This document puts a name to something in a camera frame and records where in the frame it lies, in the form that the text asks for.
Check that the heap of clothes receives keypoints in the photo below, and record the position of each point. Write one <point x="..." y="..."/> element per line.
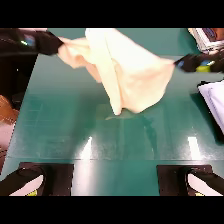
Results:
<point x="208" y="38"/>

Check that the white garment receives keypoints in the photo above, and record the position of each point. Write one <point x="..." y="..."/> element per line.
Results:
<point x="215" y="98"/>

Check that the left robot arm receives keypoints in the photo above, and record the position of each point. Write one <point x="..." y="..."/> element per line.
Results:
<point x="45" y="43"/>

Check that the cream shirt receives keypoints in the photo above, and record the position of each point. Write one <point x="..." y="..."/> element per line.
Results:
<point x="133" y="76"/>

